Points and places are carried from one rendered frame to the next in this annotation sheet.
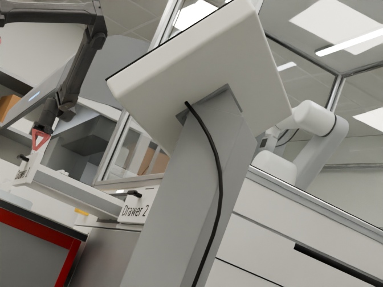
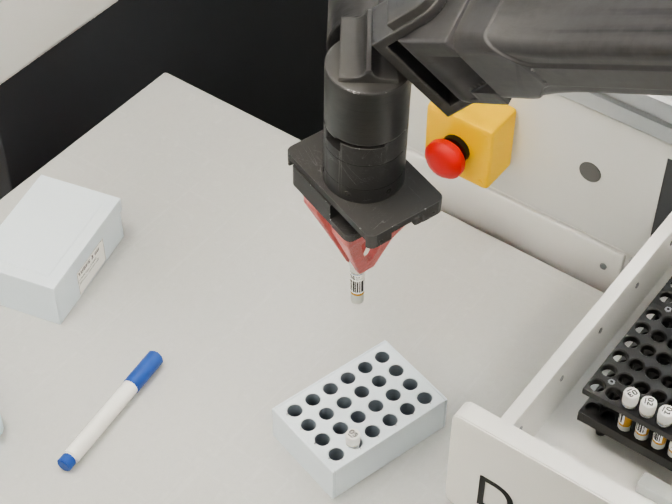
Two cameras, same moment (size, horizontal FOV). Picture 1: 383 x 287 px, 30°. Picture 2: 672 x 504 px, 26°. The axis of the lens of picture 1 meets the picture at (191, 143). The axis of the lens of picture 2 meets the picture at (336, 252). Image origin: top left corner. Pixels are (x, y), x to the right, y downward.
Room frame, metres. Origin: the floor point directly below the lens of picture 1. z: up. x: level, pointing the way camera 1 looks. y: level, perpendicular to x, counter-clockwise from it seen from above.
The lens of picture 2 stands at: (2.06, 0.98, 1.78)
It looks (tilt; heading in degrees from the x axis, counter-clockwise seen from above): 46 degrees down; 326
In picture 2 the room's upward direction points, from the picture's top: straight up
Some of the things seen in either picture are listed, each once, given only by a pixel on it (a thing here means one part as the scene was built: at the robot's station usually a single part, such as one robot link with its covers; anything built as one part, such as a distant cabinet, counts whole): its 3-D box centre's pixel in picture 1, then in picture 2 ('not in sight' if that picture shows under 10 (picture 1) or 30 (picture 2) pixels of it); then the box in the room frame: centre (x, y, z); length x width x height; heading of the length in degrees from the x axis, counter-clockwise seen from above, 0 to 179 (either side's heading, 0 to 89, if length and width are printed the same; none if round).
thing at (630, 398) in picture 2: not in sight; (627, 411); (2.50, 0.41, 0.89); 0.01 x 0.01 x 0.05
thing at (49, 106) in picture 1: (53, 107); (367, 84); (2.66, 0.54, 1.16); 0.07 x 0.06 x 0.07; 144
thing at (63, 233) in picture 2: not in sight; (50, 248); (3.00, 0.66, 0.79); 0.13 x 0.09 x 0.05; 123
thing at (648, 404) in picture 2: not in sight; (644, 420); (2.49, 0.40, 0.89); 0.01 x 0.01 x 0.05
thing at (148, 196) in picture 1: (139, 206); not in sight; (2.22, 0.08, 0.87); 0.29 x 0.02 x 0.11; 19
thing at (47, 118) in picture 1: (45, 121); (364, 154); (2.66, 0.54, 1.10); 0.10 x 0.07 x 0.07; 1
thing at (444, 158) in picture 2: not in sight; (448, 155); (2.82, 0.34, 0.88); 0.04 x 0.03 x 0.04; 19
